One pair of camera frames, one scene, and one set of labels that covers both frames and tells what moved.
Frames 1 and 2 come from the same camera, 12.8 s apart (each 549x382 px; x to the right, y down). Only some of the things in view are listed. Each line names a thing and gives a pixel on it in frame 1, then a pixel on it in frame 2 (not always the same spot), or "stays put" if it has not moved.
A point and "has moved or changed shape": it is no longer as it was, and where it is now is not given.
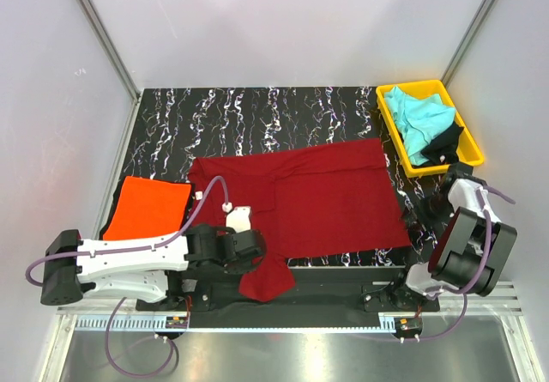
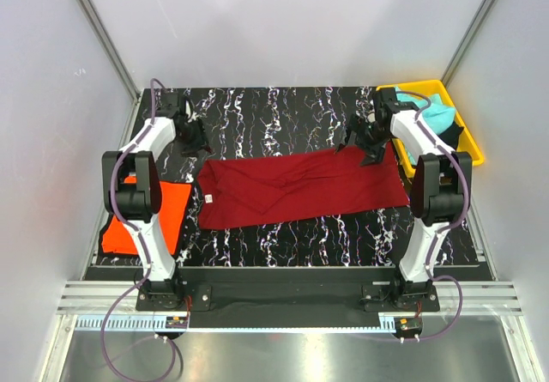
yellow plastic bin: (469, 153) stays put
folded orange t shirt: (147, 208) stays put
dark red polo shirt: (328, 201) has moved or changed shape
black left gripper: (241, 269) -> (201, 142)
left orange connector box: (176, 322) stays put
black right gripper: (438, 221) -> (374, 154)
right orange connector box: (407, 326) stays put
